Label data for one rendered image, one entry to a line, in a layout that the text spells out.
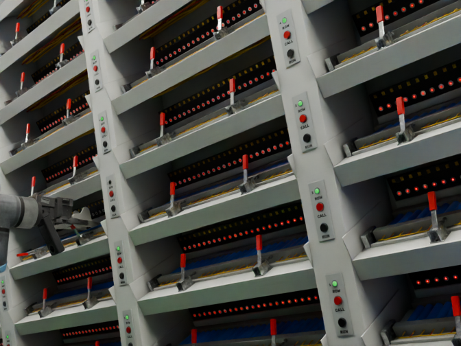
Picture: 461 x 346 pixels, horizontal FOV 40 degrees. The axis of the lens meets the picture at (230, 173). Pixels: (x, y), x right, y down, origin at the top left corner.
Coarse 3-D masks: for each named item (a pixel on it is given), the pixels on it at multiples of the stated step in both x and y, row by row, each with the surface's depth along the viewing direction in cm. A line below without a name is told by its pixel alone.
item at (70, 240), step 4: (96, 228) 197; (100, 228) 194; (84, 232) 201; (88, 232) 198; (96, 232) 195; (100, 232) 192; (104, 232) 190; (72, 236) 206; (76, 236) 202; (92, 236) 197; (64, 240) 206; (68, 240) 205; (72, 240) 204; (64, 244) 207; (68, 244) 203; (40, 248) 216; (28, 252) 221; (32, 252) 219; (24, 256) 223; (28, 256) 220; (32, 256) 217
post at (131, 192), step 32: (96, 0) 188; (128, 0) 197; (96, 32) 188; (128, 64) 190; (96, 96) 187; (160, 96) 196; (96, 128) 186; (128, 128) 184; (160, 128) 193; (128, 192) 178; (160, 192) 187; (128, 256) 174; (160, 256) 181; (128, 288) 173; (160, 320) 175; (192, 320) 183
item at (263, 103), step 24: (240, 72) 167; (264, 72) 162; (192, 96) 179; (216, 96) 174; (240, 96) 169; (264, 96) 148; (168, 120) 188; (192, 120) 182; (216, 120) 158; (240, 120) 147; (264, 120) 143; (144, 144) 180; (168, 144) 164; (192, 144) 159; (144, 168) 172
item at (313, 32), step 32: (288, 0) 137; (320, 32) 138; (352, 32) 148; (288, 96) 136; (320, 96) 131; (352, 96) 141; (288, 128) 136; (320, 128) 130; (320, 160) 130; (352, 192) 131; (384, 192) 140; (352, 224) 128; (320, 256) 129; (320, 288) 129; (352, 288) 124; (384, 288) 130; (352, 320) 124
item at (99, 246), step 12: (36, 240) 231; (96, 240) 187; (12, 252) 223; (24, 252) 225; (72, 252) 194; (84, 252) 190; (96, 252) 187; (108, 252) 183; (12, 264) 222; (24, 264) 214; (36, 264) 209; (48, 264) 205; (60, 264) 200; (12, 276) 221; (24, 276) 217
